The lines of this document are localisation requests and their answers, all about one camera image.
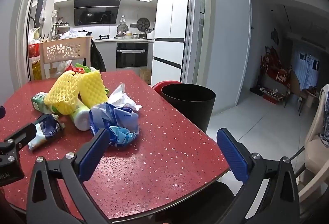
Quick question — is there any green drink carton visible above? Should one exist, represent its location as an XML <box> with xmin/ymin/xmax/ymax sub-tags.
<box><xmin>31</xmin><ymin>92</ymin><xmax>58</xmax><ymax>114</ymax></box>

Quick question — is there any black built-in oven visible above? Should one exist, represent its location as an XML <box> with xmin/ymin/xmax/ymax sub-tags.
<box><xmin>116</xmin><ymin>42</ymin><xmax>149</xmax><ymax>69</ymax></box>

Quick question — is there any black trash bin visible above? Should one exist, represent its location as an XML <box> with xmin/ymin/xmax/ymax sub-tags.
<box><xmin>161</xmin><ymin>83</ymin><xmax>216</xmax><ymax>133</ymax></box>

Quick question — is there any clear plastic bag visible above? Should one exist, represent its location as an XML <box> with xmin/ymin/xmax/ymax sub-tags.
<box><xmin>28</xmin><ymin>26</ymin><xmax>42</xmax><ymax>43</ymax></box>

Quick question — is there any red stool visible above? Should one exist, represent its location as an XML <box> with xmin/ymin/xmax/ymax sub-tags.
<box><xmin>152</xmin><ymin>80</ymin><xmax>182</xmax><ymax>96</ymax></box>

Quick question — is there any red basket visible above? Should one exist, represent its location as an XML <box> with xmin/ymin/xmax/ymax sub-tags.
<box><xmin>28</xmin><ymin>43</ymin><xmax>41</xmax><ymax>58</ymax></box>

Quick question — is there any wooden chair with flower cutouts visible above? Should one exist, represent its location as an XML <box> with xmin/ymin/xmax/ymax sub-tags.
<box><xmin>39</xmin><ymin>36</ymin><xmax>93</xmax><ymax>79</ymax></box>

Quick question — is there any dark round pan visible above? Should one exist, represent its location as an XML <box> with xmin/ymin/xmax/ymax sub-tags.
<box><xmin>136</xmin><ymin>17</ymin><xmax>150</xmax><ymax>31</ymax></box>

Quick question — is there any black chair seat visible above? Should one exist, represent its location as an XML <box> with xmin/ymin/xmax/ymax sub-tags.
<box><xmin>157</xmin><ymin>181</ymin><xmax>235</xmax><ymax>224</ymax></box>

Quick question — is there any patterned cloth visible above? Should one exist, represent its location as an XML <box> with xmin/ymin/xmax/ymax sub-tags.
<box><xmin>319</xmin><ymin>84</ymin><xmax>329</xmax><ymax>149</ymax></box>

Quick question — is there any red wrapper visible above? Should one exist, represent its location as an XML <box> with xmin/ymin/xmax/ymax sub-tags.
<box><xmin>64</xmin><ymin>64</ymin><xmax>85</xmax><ymax>76</ymax></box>

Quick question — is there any metal utensil rack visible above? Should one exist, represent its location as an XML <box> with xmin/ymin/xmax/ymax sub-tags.
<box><xmin>51</xmin><ymin>22</ymin><xmax>70</xmax><ymax>40</ymax></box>

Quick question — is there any white refrigerator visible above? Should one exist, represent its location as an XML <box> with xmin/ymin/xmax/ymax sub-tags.
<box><xmin>151</xmin><ymin>0</ymin><xmax>191</xmax><ymax>86</ymax></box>

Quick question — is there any black range hood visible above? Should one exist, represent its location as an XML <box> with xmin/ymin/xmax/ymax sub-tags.
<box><xmin>74</xmin><ymin>0</ymin><xmax>121</xmax><ymax>26</ymax></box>

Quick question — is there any grey curtain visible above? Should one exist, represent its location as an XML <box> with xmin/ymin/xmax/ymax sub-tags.
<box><xmin>293</xmin><ymin>42</ymin><xmax>322</xmax><ymax>91</ymax></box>

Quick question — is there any blue plastic bag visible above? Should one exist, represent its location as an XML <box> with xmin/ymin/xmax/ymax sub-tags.
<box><xmin>89</xmin><ymin>102</ymin><xmax>140</xmax><ymax>147</ymax></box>

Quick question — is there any black hanging bag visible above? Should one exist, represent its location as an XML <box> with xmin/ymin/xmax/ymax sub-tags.
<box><xmin>90</xmin><ymin>39</ymin><xmax>107</xmax><ymax>73</ymax></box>

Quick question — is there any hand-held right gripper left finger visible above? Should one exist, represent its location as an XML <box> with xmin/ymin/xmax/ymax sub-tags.
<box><xmin>26</xmin><ymin>128</ymin><xmax>111</xmax><ymax>224</ymax></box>

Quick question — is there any yellow oil bottle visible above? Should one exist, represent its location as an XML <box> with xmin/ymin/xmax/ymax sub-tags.
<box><xmin>32</xmin><ymin>61</ymin><xmax>43</xmax><ymax>80</ymax></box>

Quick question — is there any crumpled white tissue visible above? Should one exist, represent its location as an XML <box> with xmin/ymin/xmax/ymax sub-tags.
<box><xmin>107</xmin><ymin>83</ymin><xmax>143</xmax><ymax>112</ymax></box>

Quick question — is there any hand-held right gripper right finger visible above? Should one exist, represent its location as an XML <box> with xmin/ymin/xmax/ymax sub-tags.
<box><xmin>216</xmin><ymin>128</ymin><xmax>301</xmax><ymax>224</ymax></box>

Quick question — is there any white and green bottle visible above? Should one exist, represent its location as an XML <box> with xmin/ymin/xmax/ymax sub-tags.
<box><xmin>69</xmin><ymin>101</ymin><xmax>93</xmax><ymax>131</ymax></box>

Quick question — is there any green plastic bag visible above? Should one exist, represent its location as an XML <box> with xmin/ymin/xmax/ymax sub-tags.
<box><xmin>75</xmin><ymin>62</ymin><xmax>99</xmax><ymax>74</ymax></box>

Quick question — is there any beige chair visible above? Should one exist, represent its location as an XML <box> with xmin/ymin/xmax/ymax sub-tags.
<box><xmin>298</xmin><ymin>87</ymin><xmax>329</xmax><ymax>214</ymax></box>

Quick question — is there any round wooden table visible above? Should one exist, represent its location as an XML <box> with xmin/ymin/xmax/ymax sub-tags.
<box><xmin>290</xmin><ymin>70</ymin><xmax>319</xmax><ymax>113</ymax></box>

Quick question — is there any cardboard box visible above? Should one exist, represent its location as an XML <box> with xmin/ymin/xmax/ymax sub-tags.
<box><xmin>139</xmin><ymin>68</ymin><xmax>152</xmax><ymax>84</ymax></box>

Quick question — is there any crumpled silver blue packet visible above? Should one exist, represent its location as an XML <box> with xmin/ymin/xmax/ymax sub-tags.
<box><xmin>27</xmin><ymin>114</ymin><xmax>66</xmax><ymax>151</ymax></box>

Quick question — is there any yellow foam fruit net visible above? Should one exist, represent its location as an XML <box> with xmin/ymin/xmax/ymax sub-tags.
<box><xmin>78</xmin><ymin>69</ymin><xmax>109</xmax><ymax>109</ymax></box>
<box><xmin>44</xmin><ymin>71</ymin><xmax>84</xmax><ymax>115</ymax></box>

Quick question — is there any pile of red gift bags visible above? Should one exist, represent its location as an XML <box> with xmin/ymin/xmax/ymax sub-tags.
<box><xmin>257</xmin><ymin>47</ymin><xmax>293</xmax><ymax>93</ymax></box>

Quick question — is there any large white plastic bag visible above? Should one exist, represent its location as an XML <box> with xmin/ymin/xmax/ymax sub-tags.
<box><xmin>62</xmin><ymin>30</ymin><xmax>88</xmax><ymax>40</ymax></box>

